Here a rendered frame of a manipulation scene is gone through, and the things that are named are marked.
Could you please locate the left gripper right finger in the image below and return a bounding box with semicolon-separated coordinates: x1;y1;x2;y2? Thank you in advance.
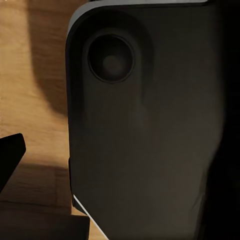
224;133;240;173

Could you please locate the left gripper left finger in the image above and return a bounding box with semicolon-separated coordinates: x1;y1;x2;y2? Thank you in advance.
0;133;26;193

